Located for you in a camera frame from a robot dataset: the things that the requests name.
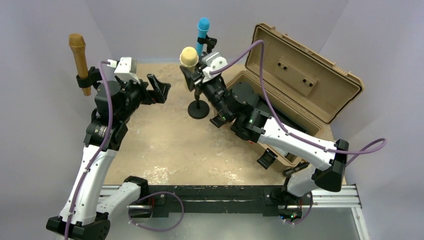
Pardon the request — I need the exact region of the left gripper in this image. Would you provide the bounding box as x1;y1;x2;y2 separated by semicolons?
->
116;73;170;122

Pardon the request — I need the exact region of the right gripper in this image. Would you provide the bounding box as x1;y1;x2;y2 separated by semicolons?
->
181;59;233;123

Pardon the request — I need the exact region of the cream beige microphone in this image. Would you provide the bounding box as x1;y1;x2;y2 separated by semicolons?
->
179;46;199;73

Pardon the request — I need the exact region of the black shock mount mic stand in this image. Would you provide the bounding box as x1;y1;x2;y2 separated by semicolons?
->
187;86;210;120

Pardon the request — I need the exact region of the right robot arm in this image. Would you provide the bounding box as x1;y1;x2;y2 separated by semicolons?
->
180;66;349;204

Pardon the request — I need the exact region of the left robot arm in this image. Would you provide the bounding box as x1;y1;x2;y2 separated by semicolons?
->
46;74;172;240

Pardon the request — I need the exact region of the black stand with blue mic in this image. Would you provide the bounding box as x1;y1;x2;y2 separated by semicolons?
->
196;35;218;55

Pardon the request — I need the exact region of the blue microphone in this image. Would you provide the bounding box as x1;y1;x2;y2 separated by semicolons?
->
195;17;210;57

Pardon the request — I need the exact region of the black stand with brown mic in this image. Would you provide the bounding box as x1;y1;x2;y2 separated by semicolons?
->
76;66;103;90

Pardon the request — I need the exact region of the brown gold microphone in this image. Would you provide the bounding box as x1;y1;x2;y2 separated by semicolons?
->
68;33;91;96

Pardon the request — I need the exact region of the small black cylinder on table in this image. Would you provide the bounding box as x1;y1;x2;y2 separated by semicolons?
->
282;162;310;178

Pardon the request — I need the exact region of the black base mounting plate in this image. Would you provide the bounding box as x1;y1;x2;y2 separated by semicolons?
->
130;185;312;220

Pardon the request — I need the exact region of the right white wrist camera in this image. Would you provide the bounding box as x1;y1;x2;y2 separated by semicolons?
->
201;51;228;83

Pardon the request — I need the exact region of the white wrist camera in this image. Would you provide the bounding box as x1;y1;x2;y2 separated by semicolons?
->
201;51;228;83
107;57;141;84

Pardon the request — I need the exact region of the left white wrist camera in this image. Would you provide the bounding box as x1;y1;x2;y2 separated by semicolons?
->
107;57;141;84

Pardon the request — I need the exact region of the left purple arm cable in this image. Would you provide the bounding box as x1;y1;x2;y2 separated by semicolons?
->
63;59;115;240

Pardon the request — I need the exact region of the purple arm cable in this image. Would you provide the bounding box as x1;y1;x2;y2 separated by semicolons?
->
63;59;115;240
209;39;388;167

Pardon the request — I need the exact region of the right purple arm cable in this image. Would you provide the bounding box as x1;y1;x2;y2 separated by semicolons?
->
209;39;388;167

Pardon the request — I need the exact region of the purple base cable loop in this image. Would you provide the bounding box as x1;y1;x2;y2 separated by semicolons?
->
127;191;185;233

